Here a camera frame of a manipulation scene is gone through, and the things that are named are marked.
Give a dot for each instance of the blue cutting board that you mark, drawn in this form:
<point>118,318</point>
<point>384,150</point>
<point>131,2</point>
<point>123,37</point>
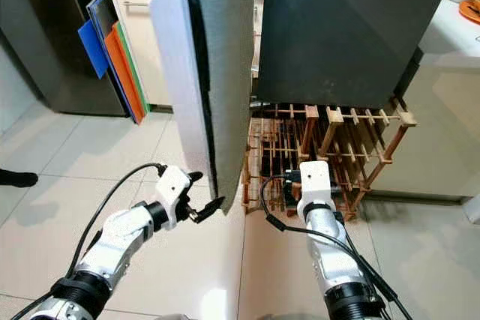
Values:
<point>91,46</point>

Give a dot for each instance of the orange cutting board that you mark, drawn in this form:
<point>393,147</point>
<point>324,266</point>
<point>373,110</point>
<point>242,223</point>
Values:
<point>124,73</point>

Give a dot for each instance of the grey cutting board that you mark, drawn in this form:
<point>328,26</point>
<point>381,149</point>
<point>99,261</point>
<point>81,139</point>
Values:
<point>101,7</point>

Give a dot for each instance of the person's foot in black sock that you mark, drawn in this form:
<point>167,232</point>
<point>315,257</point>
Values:
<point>19,179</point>

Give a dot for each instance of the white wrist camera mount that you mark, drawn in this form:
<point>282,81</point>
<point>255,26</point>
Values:
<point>172,189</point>
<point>315,183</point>

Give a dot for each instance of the orange plate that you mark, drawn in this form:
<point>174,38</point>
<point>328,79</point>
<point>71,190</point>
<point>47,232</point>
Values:
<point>471,11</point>

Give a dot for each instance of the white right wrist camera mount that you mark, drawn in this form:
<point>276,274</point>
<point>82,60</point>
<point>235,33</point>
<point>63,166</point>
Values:
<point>315,183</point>

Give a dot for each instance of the dark tall fridge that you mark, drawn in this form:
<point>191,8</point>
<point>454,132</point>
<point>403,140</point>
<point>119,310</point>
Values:
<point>60,28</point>

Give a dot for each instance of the dark grey fridge body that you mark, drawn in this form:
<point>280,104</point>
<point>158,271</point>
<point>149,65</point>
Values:
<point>345,35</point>

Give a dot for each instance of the wooden wine rack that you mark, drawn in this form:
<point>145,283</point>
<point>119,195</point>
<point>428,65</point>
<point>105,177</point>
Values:
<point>335,116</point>

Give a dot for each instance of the green cutting board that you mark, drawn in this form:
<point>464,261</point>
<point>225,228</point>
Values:
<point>137,73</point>

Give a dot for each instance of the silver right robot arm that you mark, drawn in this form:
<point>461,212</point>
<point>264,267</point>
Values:
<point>334,252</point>

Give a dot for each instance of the cream counter cabinet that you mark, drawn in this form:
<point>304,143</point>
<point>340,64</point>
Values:
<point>435,125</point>

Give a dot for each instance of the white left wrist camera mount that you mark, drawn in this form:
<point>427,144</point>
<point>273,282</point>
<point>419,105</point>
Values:
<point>172,189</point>

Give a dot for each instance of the cream kitchen base cabinet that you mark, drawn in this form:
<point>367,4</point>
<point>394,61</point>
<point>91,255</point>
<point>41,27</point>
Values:
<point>154,58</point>

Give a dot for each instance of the white and grey fridge door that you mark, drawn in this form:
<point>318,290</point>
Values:
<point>172,73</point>

